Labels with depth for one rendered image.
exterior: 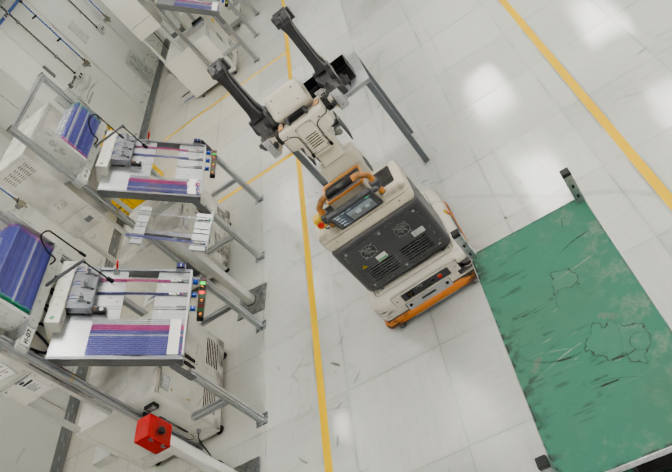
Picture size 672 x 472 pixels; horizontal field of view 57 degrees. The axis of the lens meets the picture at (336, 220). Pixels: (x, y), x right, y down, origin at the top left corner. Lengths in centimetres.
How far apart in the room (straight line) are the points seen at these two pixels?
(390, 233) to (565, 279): 130
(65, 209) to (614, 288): 378
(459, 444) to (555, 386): 127
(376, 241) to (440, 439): 102
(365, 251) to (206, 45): 505
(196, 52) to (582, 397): 669
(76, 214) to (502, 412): 322
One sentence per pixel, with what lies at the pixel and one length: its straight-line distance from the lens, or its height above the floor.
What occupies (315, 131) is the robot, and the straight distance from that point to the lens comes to 322.
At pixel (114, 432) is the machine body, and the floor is 49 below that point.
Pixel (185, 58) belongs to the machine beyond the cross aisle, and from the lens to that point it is 799.
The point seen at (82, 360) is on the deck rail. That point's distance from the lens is 365.
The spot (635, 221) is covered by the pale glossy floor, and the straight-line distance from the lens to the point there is 345.
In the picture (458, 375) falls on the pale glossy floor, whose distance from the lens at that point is 332.
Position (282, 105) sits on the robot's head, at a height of 133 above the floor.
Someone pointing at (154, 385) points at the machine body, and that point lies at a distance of 384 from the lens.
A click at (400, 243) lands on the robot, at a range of 329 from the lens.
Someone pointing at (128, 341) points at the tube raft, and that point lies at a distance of 367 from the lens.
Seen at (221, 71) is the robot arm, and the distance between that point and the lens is 332.
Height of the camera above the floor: 262
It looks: 35 degrees down
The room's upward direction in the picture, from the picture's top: 44 degrees counter-clockwise
